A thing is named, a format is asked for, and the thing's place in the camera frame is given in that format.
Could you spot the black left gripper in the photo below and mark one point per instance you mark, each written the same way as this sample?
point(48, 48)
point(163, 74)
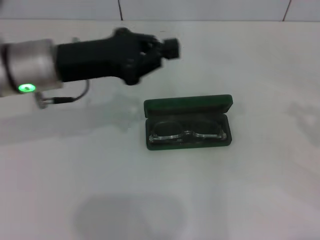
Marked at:
point(100, 60)

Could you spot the clear white glasses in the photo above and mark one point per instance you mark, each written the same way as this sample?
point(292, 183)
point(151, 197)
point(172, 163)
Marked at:
point(165, 137)

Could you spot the silver connector stub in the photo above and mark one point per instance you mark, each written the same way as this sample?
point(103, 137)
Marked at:
point(75, 40)

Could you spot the green glasses case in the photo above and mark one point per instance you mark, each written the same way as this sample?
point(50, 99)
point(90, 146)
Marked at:
point(187, 107)

